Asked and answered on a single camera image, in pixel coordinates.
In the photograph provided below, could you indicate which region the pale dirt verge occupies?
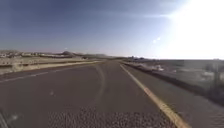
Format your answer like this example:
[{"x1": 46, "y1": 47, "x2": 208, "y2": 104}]
[{"x1": 0, "y1": 56, "x2": 104, "y2": 76}]

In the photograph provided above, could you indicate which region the low concrete barrier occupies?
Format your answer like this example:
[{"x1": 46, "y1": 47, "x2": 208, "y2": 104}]
[{"x1": 122, "y1": 61, "x2": 224, "y2": 107}]

